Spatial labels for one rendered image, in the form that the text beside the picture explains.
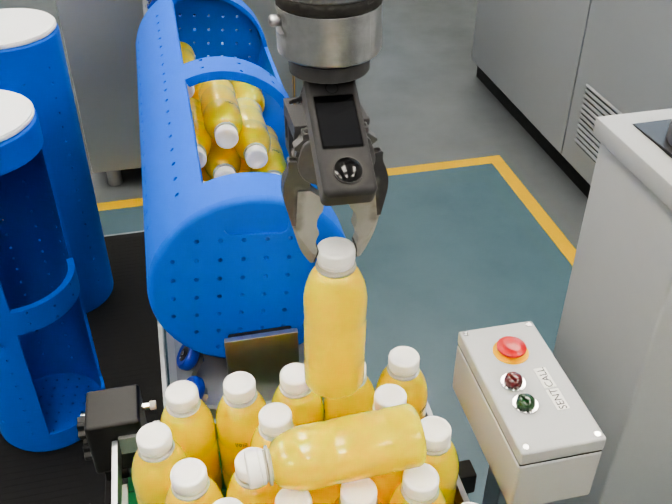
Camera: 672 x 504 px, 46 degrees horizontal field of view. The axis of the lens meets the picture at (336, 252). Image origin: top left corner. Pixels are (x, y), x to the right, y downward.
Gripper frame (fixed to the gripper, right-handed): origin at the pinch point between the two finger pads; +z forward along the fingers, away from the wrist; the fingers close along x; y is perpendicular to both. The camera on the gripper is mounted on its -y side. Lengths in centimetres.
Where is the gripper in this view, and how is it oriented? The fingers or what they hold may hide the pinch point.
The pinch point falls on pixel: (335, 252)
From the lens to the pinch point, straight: 78.4
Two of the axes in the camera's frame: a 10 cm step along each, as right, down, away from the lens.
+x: -9.8, 1.4, -1.7
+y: -2.2, -5.8, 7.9
